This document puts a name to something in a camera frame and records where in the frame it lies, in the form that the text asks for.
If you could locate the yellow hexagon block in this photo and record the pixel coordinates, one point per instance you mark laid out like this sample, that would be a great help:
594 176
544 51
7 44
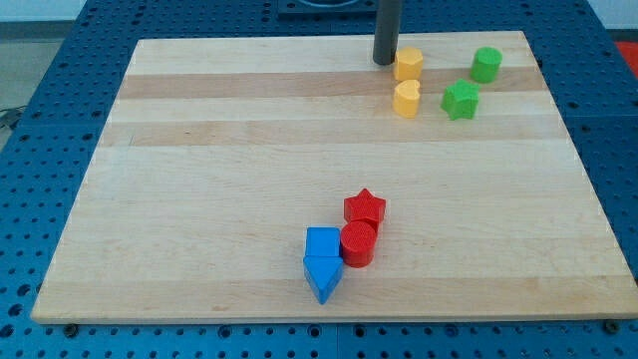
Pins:
408 64

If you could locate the red star block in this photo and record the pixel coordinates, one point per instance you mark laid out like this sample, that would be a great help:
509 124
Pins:
365 207

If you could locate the blue cube block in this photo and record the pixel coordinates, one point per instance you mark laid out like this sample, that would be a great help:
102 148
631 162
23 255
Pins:
322 241

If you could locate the red cylinder block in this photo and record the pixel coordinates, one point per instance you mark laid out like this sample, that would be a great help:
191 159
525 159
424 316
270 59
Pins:
358 241

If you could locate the blue triangle block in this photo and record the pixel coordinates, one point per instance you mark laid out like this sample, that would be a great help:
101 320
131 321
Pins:
323 273

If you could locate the light wooden board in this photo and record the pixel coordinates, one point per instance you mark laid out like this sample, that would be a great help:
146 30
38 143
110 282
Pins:
218 154

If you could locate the yellow heart block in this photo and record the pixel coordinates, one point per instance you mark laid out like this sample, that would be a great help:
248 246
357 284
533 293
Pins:
406 98

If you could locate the green star block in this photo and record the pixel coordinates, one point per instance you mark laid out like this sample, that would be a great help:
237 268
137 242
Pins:
460 100

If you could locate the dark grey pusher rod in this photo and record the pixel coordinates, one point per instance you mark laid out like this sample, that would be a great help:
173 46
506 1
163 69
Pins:
388 18

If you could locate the green cylinder block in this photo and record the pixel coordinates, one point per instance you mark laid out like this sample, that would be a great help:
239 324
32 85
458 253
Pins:
486 64

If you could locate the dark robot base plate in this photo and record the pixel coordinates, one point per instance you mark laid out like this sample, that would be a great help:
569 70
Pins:
290 8

